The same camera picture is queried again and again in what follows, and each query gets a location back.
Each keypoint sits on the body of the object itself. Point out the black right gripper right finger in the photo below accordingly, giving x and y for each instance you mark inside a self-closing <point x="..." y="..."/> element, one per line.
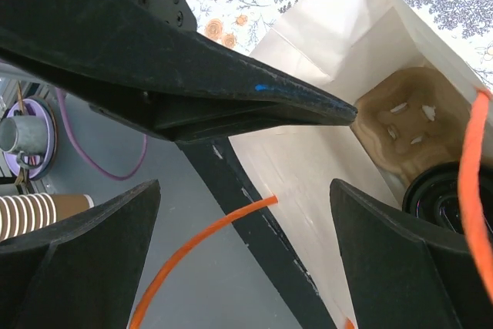
<point x="403" y="272"/>

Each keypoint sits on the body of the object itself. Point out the brown paper gift bag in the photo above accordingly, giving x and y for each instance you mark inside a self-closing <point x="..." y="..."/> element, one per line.
<point x="346" y="47"/>

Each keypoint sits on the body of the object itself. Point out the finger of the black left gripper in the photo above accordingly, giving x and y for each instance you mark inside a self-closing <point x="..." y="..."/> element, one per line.
<point x="167" y="82"/>

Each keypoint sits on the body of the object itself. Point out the black plastic cup lid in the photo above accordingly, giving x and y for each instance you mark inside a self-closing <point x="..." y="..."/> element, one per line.
<point x="433" y="197"/>

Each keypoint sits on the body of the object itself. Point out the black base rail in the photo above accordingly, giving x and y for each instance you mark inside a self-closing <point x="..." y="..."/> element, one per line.
<point x="218" y="166"/>

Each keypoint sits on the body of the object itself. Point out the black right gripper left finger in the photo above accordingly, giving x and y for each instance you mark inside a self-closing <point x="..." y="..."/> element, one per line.
<point x="81" y="272"/>

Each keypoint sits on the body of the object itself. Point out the grey metal mug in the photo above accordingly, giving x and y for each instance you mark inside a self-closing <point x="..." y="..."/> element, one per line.
<point x="26" y="137"/>

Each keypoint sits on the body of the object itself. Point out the striped paper cup stack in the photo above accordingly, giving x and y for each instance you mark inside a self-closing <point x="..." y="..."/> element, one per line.
<point x="23" y="214"/>

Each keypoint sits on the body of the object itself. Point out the cardboard cup carrier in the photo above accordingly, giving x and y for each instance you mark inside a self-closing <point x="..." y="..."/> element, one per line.
<point x="413" y="120"/>

